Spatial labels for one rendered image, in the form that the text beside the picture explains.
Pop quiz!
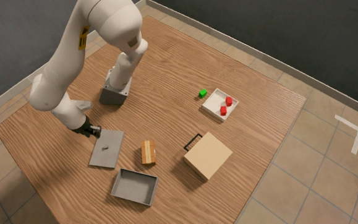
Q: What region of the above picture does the grey lid with small knob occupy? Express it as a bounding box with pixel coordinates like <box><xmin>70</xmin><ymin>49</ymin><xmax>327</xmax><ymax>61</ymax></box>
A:
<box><xmin>89</xmin><ymin>129</ymin><xmax>125</xmax><ymax>169</ymax></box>

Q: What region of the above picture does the light wooden cabinet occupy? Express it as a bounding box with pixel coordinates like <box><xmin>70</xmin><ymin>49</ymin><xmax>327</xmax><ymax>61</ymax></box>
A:
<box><xmin>184</xmin><ymin>134</ymin><xmax>232</xmax><ymax>182</ymax></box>

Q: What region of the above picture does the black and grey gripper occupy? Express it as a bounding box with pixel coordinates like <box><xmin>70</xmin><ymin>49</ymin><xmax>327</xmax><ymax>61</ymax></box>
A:
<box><xmin>70</xmin><ymin>115</ymin><xmax>101</xmax><ymax>139</ymax></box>

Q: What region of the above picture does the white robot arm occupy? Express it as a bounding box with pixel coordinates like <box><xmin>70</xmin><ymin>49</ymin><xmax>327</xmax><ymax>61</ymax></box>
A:
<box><xmin>29</xmin><ymin>0</ymin><xmax>148</xmax><ymax>129</ymax></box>

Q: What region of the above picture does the red block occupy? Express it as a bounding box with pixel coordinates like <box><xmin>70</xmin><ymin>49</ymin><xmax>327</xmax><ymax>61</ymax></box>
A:
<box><xmin>225</xmin><ymin>97</ymin><xmax>232</xmax><ymax>106</ymax></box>
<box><xmin>220</xmin><ymin>106</ymin><xmax>227</xmax><ymax>116</ymax></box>

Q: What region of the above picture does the small green block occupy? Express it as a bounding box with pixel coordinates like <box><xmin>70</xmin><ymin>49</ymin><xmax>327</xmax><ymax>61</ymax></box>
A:
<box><xmin>199</xmin><ymin>89</ymin><xmax>207</xmax><ymax>98</ymax></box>

